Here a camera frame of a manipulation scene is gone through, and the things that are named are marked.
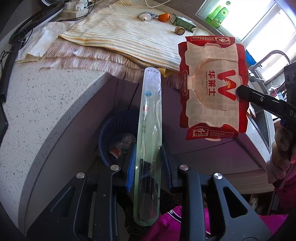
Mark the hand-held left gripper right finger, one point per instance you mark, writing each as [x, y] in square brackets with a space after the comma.
[170, 171]

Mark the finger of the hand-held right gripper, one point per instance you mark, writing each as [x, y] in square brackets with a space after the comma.
[259, 98]

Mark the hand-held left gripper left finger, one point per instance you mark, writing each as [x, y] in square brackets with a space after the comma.
[130, 171]

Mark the clear plastic wrapper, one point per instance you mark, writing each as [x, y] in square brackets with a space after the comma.
[124, 140]

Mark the blue mesh waste basket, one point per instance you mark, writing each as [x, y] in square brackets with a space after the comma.
[106, 139]

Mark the clear toothbrush case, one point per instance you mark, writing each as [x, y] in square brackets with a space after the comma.
[148, 129]

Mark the red wet wipe packet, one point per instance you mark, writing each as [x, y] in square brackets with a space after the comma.
[208, 69]

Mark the person's right forearm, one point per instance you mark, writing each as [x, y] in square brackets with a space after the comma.
[288, 194]

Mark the person's right hand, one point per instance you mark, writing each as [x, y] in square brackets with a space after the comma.
[281, 153]

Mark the steel sink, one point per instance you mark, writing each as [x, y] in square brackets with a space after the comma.
[261, 122]

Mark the steel faucet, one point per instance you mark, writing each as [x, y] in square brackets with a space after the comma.
[266, 58]

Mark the person's magenta clothing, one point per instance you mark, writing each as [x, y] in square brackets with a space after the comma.
[166, 229]

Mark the green dish soap bottle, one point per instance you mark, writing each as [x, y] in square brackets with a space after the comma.
[219, 14]

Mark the small brown round shell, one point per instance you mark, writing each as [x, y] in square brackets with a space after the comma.
[179, 30]

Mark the green drink carton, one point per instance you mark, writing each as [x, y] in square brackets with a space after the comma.
[182, 23]

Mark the pink fringed cloth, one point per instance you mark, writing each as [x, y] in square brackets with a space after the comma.
[76, 55]

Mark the white toothpaste tube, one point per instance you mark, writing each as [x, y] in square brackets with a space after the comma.
[145, 16]

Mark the yellow striped cloth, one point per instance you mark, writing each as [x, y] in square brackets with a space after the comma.
[115, 30]

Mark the white paper sheet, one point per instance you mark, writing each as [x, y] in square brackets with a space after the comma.
[44, 37]

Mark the white power strip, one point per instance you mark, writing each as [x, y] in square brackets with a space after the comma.
[71, 14]

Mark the white window frame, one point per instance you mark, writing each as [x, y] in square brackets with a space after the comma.
[254, 30]

